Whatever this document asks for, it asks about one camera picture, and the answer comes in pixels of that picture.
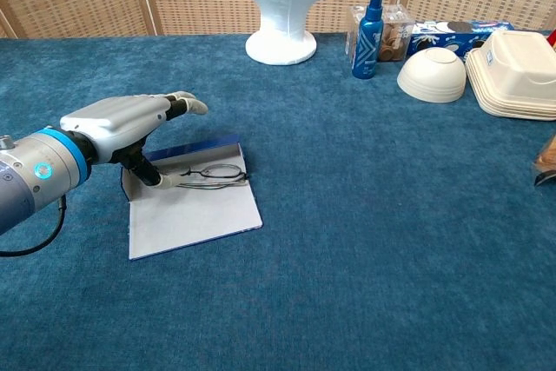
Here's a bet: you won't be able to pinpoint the blue Oreo cookie box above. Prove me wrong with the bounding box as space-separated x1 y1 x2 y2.
410 19 516 59

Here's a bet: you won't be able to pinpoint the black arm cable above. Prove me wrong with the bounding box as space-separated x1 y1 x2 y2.
0 195 69 258

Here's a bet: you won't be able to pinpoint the clear plastic cookie box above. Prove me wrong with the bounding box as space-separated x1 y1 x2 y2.
346 3 416 63

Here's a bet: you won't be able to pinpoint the cream lidded food container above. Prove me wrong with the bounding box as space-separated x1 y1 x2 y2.
465 30 556 122

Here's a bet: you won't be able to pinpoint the blue table cloth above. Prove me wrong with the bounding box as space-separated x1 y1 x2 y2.
0 30 556 371

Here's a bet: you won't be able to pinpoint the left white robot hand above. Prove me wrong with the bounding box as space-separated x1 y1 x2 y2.
59 90 209 192

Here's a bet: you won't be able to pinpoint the dark wire-frame eyeglasses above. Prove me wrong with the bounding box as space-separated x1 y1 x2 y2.
175 163 252 192

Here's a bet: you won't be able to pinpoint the bread in clear bag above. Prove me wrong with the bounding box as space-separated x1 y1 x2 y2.
532 134 556 188

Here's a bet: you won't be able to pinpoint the blue cardboard glasses case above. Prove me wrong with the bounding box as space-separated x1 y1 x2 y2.
120 133 265 262

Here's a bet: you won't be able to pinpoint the white upturned bowl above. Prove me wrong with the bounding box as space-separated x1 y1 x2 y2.
396 48 467 104

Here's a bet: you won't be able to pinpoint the white foam mannequin head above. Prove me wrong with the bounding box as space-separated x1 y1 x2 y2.
227 0 338 67

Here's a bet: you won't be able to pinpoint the blue spray bottle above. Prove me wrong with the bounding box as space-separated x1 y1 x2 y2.
351 0 387 81

